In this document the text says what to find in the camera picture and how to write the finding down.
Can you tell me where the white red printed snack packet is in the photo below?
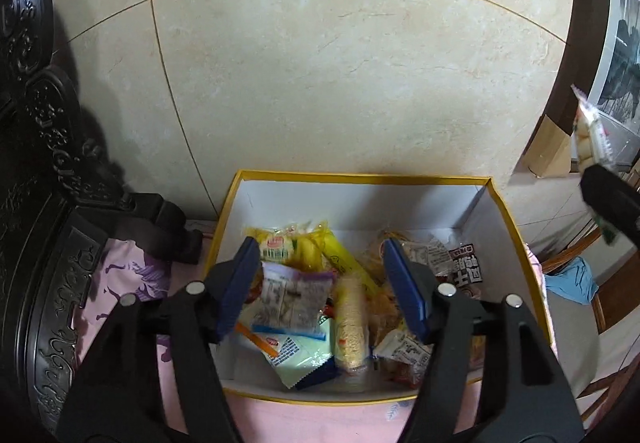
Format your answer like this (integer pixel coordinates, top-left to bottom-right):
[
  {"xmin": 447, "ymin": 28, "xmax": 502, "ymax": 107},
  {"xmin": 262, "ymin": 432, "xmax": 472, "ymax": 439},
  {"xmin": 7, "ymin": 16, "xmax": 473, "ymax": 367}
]
[{"xmin": 400, "ymin": 237, "xmax": 453, "ymax": 281}]

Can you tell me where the yellow cardboard box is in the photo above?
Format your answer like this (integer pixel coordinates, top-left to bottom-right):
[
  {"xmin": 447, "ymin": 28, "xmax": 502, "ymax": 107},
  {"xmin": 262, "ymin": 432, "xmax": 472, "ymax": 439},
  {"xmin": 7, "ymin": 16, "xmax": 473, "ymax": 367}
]
[{"xmin": 202, "ymin": 169, "xmax": 557, "ymax": 406}]

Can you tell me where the brown cardboard box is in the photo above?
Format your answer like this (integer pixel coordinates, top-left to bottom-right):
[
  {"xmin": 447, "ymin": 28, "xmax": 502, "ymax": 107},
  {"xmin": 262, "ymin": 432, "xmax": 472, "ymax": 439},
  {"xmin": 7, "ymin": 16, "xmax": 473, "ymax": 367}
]
[{"xmin": 522, "ymin": 115, "xmax": 576, "ymax": 178}]

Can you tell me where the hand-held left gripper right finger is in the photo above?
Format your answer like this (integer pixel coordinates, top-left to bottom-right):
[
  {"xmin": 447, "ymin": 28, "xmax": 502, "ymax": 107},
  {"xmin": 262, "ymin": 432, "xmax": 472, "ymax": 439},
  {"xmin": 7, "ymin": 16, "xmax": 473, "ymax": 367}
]
[{"xmin": 382, "ymin": 239, "xmax": 586, "ymax": 443}]

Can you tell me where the dark carved wooden bench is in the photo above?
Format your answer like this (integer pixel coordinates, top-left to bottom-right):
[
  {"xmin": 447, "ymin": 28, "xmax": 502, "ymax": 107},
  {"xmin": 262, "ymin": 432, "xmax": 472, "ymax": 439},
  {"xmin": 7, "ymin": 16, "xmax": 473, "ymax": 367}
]
[{"xmin": 0, "ymin": 0, "xmax": 206, "ymax": 434}]

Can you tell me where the long cracker roll packet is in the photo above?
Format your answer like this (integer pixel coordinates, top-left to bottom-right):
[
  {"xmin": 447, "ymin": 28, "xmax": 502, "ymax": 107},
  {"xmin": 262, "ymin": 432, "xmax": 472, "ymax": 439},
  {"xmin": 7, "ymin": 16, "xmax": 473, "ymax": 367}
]
[{"xmin": 331, "ymin": 273, "xmax": 373, "ymax": 376}]

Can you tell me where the yellow strip snack packet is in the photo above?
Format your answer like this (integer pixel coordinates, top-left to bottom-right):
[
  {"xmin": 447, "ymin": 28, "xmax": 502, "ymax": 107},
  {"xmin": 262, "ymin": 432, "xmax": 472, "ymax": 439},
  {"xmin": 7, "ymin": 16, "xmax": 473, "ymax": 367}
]
[{"xmin": 320, "ymin": 228, "xmax": 381, "ymax": 294}]

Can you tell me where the wooden chair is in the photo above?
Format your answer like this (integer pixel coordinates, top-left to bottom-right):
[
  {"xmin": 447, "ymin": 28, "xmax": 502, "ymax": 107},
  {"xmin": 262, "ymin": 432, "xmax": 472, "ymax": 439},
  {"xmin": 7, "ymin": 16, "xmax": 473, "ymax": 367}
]
[{"xmin": 540, "ymin": 223, "xmax": 640, "ymax": 424}]

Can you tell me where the black white red snack packet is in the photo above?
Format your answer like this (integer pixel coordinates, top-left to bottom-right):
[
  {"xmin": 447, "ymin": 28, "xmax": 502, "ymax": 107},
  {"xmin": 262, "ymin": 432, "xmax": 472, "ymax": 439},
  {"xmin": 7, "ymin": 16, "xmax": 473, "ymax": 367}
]
[{"xmin": 447, "ymin": 243, "xmax": 483, "ymax": 301}]

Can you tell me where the lilac printed snack packet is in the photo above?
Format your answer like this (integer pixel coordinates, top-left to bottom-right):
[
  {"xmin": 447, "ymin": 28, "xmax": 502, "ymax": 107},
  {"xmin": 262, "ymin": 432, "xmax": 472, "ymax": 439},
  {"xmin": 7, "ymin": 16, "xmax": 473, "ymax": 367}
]
[{"xmin": 250, "ymin": 263, "xmax": 337, "ymax": 341}]

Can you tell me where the clear bag of white balls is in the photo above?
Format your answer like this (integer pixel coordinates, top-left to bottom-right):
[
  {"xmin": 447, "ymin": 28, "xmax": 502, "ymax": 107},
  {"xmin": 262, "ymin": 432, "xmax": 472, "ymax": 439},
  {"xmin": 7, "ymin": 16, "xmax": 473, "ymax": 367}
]
[{"xmin": 571, "ymin": 84, "xmax": 616, "ymax": 174}]

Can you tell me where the blue cloth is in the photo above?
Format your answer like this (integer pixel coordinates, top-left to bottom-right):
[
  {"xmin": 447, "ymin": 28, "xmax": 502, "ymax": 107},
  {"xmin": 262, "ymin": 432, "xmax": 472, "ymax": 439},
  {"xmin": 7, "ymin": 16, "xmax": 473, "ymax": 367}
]
[{"xmin": 544, "ymin": 257, "xmax": 598, "ymax": 306}]

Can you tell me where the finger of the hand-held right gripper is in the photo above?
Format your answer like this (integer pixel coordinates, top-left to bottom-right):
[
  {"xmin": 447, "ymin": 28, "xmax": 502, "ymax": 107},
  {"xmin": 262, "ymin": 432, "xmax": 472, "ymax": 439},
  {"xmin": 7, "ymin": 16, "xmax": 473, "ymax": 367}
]
[{"xmin": 581, "ymin": 165, "xmax": 640, "ymax": 244}]

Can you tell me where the pink printed tablecloth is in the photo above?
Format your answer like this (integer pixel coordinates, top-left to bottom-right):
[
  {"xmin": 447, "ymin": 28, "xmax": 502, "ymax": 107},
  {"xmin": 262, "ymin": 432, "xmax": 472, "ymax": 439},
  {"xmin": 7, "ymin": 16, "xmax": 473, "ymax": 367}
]
[{"xmin": 70, "ymin": 220, "xmax": 551, "ymax": 443}]

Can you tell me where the light green snack packet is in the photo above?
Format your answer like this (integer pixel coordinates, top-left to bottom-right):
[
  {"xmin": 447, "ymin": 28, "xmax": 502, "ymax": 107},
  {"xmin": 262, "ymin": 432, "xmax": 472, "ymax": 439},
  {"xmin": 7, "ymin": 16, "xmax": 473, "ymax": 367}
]
[{"xmin": 260, "ymin": 330, "xmax": 336, "ymax": 390}]

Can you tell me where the framed lotus painting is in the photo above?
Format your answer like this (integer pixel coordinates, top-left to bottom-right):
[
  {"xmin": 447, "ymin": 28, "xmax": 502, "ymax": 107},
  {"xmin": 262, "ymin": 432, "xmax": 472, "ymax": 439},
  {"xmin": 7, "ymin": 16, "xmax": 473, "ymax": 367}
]
[{"xmin": 542, "ymin": 0, "xmax": 640, "ymax": 174}]

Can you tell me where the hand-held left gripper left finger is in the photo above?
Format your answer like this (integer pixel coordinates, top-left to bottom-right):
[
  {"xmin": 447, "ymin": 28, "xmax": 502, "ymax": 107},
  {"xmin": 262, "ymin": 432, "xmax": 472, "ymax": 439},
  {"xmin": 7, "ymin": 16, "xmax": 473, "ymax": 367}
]
[{"xmin": 55, "ymin": 237, "xmax": 262, "ymax": 443}]

